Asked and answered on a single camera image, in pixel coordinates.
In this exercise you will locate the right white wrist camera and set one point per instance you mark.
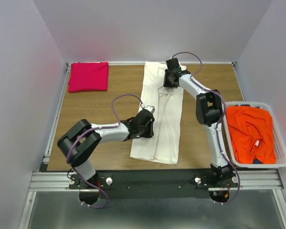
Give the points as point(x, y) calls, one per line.
point(183, 67)

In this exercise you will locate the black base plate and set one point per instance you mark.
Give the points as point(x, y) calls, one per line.
point(181, 183)

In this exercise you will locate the aluminium frame rail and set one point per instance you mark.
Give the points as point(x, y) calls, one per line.
point(42, 180)

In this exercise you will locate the orange t shirt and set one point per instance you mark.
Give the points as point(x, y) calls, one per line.
point(251, 134)

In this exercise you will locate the folded pink t shirt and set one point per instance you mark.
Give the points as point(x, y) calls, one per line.
point(89, 76)

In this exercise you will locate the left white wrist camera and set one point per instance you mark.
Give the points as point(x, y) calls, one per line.
point(149, 108)

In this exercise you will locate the white t shirt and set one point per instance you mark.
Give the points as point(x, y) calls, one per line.
point(163, 147)

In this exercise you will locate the white plastic basket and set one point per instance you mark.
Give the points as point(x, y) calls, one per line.
point(279, 146)

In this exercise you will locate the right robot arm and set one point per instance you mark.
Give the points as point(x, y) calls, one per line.
point(209, 113)

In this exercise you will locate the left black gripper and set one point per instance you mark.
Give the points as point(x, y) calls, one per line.
point(151, 127)

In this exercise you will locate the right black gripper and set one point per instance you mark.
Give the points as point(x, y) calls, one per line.
point(167, 81)

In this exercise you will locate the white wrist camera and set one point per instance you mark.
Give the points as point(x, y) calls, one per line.
point(183, 67)
point(149, 108)

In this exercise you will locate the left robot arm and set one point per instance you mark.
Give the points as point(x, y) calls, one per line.
point(82, 139)

